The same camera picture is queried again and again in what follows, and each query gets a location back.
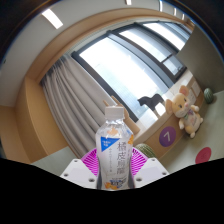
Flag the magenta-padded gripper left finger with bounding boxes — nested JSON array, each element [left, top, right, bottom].
[[59, 147, 101, 190]]

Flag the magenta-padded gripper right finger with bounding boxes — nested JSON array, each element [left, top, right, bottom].
[[128, 147, 170, 190]]

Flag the clear white-capped drink bottle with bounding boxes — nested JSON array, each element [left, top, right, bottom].
[[95, 105, 135, 192]]

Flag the tall green cactus ornament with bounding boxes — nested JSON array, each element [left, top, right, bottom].
[[134, 142, 158, 159]]

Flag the grey-green partition panel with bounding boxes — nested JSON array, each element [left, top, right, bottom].
[[175, 25, 224, 92], [31, 145, 86, 168]]

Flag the round purple number sign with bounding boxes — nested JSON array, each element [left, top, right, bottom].
[[158, 125, 177, 148]]

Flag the wooden hand model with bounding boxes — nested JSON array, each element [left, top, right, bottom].
[[101, 94, 141, 136]]

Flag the flat round red coaster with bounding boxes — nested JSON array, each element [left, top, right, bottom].
[[194, 146, 213, 164]]

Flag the cream plush mouse toy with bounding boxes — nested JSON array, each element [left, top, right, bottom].
[[164, 85, 204, 139]]

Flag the black horse figurine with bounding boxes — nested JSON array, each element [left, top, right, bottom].
[[137, 93, 166, 118]]

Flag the grey curtain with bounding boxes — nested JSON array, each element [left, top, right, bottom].
[[39, 54, 118, 159]]

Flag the small round green cactus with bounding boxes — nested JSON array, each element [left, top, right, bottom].
[[203, 87, 215, 105]]

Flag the dark-framed window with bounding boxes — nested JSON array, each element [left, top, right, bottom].
[[70, 21, 194, 123]]

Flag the ceiling lights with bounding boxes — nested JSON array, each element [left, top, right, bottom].
[[41, 0, 188, 30]]

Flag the white wall socket plate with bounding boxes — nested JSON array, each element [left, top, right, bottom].
[[189, 80, 202, 102]]

